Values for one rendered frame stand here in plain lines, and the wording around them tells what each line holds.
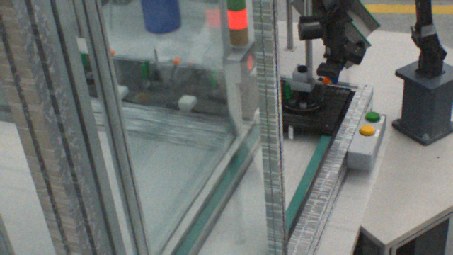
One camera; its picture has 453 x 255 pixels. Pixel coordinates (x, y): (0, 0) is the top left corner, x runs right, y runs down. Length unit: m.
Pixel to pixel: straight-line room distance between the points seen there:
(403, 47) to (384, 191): 0.85
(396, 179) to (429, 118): 0.23
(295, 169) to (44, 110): 1.43
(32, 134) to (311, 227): 1.18
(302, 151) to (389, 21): 2.92
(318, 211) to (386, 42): 1.12
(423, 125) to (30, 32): 1.70
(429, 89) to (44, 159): 1.56
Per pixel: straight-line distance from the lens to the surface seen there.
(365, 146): 1.91
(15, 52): 0.50
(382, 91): 2.35
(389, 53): 2.58
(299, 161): 1.92
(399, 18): 4.85
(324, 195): 1.74
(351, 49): 1.93
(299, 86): 2.02
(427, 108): 2.05
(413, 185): 1.95
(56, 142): 0.54
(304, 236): 1.63
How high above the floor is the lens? 2.08
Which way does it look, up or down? 34 degrees down
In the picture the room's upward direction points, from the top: 6 degrees counter-clockwise
